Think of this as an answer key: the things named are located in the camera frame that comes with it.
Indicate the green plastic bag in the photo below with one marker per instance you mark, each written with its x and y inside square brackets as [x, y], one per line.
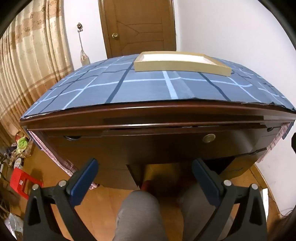
[23, 142]

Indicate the yellow box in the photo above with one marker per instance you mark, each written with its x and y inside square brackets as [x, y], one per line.
[161, 171]

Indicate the red plastic stool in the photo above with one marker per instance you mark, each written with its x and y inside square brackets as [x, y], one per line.
[19, 180]

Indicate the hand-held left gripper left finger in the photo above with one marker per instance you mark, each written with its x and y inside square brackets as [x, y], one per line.
[85, 179]

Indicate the dark wooden desk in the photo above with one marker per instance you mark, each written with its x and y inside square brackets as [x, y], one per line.
[138, 113]

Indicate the brown wooden door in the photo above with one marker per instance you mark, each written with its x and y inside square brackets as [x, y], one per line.
[138, 27]

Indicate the clear plastic bag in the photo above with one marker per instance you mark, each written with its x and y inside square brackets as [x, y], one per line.
[12, 223]

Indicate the pink patterned cloth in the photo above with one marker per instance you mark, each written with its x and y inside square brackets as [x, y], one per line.
[277, 139]
[67, 165]

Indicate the metal drawer lock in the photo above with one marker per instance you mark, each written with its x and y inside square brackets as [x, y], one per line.
[208, 138]

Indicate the person's right leg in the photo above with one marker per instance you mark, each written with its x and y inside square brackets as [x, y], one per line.
[192, 215]

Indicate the beige shallow cardboard tray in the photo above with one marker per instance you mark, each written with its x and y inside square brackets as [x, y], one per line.
[175, 66]

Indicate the metal wall hook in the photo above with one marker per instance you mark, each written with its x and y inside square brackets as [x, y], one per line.
[79, 26]

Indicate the person's grey-trousered legs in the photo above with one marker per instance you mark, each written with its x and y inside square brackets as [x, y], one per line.
[138, 213]

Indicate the wooden desk drawer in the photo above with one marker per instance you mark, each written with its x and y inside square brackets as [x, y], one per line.
[161, 146]

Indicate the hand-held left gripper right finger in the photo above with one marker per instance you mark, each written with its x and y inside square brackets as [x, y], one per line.
[205, 183]

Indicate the beige patterned curtain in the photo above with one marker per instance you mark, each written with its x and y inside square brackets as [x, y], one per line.
[34, 58]

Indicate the white board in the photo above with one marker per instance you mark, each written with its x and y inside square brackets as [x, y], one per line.
[264, 197]

